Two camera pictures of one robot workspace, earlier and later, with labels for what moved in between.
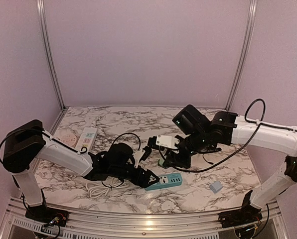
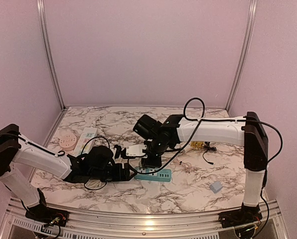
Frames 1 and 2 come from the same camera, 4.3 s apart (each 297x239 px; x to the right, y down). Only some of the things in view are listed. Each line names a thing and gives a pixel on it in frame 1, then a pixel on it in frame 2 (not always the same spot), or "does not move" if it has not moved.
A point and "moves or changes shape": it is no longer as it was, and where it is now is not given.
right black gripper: [177, 161] to [157, 163]
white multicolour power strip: [86, 139] does not move
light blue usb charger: [216, 186] does not move
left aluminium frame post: [41, 8] does not move
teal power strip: [166, 180] moves or changes shape
